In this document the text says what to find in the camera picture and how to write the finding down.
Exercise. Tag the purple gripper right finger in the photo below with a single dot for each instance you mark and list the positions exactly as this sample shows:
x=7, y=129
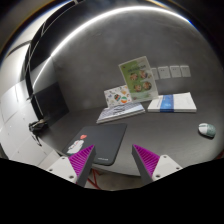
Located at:
x=151, y=166

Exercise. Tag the white green computer mouse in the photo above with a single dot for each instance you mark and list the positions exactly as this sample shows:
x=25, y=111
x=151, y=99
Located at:
x=207, y=130

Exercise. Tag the black bag on floor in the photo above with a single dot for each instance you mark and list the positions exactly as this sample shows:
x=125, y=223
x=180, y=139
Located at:
x=37, y=126

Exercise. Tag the white wall socket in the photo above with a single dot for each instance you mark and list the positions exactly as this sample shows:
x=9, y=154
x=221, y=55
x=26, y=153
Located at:
x=185, y=70
x=155, y=73
x=164, y=72
x=175, y=71

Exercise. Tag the dark grey mouse pad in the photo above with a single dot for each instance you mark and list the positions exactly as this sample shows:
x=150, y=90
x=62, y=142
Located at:
x=106, y=139

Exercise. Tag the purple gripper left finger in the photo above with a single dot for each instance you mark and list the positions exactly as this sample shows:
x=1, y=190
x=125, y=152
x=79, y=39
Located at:
x=75, y=168

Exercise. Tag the white book blue stripe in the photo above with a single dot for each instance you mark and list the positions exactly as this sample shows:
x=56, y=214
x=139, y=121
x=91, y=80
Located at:
x=182, y=102

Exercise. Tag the white patterned small book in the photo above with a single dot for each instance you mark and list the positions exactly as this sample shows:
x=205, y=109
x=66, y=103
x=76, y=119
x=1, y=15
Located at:
x=117, y=96

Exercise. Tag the green food poster book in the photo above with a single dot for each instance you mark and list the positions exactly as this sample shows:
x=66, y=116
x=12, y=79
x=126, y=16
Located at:
x=139, y=79

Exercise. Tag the striped grey flat book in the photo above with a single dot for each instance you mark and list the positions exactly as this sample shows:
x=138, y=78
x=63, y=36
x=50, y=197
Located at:
x=120, y=111

